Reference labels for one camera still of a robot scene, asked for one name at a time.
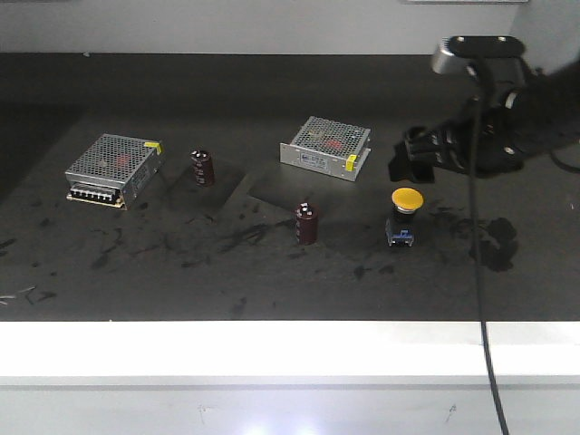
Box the small metal pins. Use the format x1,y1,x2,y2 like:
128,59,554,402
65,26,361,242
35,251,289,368
0,285,36,306

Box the yellow mushroom push button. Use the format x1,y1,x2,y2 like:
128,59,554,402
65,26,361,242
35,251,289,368
385,187,424,247

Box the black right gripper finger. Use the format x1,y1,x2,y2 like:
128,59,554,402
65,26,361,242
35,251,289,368
403,126,438,157
388,142,435,183

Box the silver mesh power supply left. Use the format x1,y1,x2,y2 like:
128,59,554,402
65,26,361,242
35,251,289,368
65,133,165,209

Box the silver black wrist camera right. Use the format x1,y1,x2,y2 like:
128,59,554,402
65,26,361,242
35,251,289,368
430,35,526,74

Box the silver mesh power supply right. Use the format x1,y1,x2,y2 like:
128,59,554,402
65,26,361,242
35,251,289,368
279,116,372,182

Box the black camera cable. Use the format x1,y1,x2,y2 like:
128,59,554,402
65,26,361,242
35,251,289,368
465,56,511,435

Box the dark red capacitor right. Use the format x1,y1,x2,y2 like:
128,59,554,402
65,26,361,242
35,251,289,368
295,202,318,245

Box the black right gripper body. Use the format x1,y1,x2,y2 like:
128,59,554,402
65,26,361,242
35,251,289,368
430,58,544,175

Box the silver mesh power supply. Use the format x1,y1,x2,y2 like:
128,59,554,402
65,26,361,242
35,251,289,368
65,133,165,209
279,116,372,182

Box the dark red capacitor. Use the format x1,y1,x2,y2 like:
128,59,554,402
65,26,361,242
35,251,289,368
190,150,215,187
295,202,318,245

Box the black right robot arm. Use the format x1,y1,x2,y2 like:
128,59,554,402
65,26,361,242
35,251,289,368
388,59,579,183

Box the dark red capacitor left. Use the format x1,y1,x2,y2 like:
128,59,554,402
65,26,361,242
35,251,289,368
190,150,215,187

